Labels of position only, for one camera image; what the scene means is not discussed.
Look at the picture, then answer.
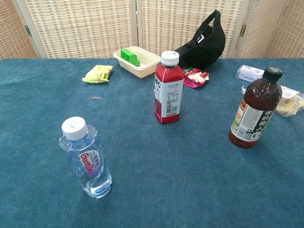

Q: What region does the black baseball cap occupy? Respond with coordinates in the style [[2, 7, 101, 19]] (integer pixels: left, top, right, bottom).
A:
[[174, 9, 226, 70]]

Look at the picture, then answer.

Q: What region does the green plastic block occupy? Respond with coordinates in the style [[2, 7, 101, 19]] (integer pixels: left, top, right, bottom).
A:
[[120, 48, 141, 67]]

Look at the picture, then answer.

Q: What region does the yellow-green snack packet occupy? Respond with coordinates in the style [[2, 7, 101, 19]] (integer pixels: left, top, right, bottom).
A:
[[82, 65, 114, 84]]

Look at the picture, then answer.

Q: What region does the black round container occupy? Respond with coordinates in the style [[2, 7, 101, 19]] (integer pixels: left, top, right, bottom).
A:
[[228, 66, 284, 149]]

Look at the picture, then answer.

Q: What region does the blue tablecloth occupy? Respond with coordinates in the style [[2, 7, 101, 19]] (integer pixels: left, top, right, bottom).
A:
[[0, 58, 304, 228]]

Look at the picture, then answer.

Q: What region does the purple tissue pack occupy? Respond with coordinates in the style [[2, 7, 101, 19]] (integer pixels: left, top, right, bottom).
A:
[[236, 64, 266, 83]]

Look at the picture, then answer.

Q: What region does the beige food tray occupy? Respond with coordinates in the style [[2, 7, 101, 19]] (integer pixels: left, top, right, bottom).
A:
[[113, 47, 162, 79]]

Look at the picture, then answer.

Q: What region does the red juice bottle white cap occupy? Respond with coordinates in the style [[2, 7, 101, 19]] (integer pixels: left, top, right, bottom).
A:
[[154, 50, 185, 125]]

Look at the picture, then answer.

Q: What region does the clear bag of biscuits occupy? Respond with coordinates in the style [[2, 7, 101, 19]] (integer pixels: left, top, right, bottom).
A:
[[241, 85, 304, 117]]

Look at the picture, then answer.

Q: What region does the woven folding screen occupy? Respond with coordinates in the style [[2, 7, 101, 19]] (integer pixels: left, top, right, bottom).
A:
[[0, 0, 304, 60]]

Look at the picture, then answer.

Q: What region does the clear water bottle white cap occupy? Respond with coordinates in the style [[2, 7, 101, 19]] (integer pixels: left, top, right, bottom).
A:
[[58, 116, 113, 199]]

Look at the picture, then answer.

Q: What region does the red snack packet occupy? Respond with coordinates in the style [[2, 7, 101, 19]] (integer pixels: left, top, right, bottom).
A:
[[182, 67, 210, 89]]

